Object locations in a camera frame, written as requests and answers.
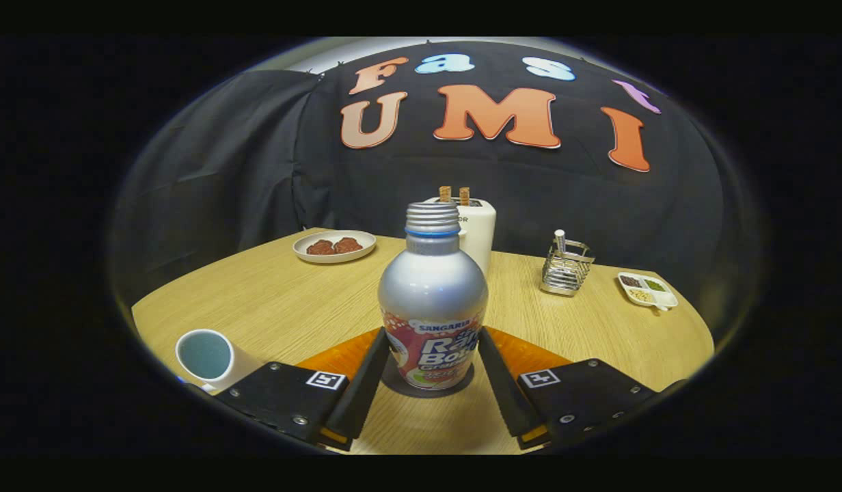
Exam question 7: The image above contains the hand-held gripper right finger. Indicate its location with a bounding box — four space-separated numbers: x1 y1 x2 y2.
477 327 657 450

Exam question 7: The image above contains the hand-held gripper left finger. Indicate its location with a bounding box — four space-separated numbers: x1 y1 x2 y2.
219 327 391 452

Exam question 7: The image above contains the silver juice bottle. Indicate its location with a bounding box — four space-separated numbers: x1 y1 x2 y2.
377 202 489 391

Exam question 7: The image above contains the white cup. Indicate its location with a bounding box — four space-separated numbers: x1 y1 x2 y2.
175 329 264 396

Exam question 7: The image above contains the wooden table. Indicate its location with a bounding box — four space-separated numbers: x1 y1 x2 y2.
131 228 716 455

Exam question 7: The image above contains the beige round plate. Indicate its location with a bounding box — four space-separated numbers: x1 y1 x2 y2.
293 230 378 264

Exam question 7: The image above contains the white toaster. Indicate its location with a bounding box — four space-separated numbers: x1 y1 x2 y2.
424 197 497 279

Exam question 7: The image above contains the white divided condiment dish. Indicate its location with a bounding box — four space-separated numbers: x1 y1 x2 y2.
617 271 679 312

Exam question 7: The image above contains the metal wire cutlery holder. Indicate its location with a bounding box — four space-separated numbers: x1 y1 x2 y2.
539 238 596 297

